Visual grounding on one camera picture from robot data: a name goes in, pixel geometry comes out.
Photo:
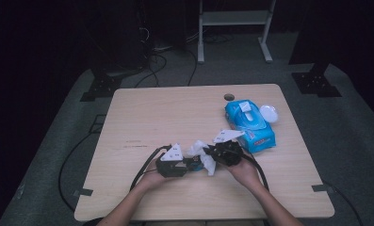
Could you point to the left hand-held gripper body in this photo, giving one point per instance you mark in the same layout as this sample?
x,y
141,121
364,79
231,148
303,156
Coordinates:
x,y
172,166

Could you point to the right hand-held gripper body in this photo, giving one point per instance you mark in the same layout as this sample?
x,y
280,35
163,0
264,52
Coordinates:
x,y
228,152

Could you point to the white wet wipe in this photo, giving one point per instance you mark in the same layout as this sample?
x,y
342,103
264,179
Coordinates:
x,y
203,157

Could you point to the blue wet wipe packet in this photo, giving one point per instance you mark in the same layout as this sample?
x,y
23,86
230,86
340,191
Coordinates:
x,y
253,128

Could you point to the person's left hand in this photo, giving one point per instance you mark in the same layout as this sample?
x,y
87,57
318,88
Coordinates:
x,y
154,179

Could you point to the person's right hand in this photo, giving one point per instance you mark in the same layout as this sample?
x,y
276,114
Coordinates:
x,y
246,174

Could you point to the white oval packet lid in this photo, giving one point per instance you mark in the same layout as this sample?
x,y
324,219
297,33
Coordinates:
x,y
268,113

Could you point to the black tape strip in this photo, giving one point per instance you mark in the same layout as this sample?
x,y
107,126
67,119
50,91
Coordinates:
x,y
83,192
321,188

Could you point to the black stand base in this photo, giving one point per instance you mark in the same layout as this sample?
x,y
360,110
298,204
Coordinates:
x,y
101,88
316,83

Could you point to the white metal stand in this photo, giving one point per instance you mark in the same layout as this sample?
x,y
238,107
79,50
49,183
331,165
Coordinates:
x,y
235,19

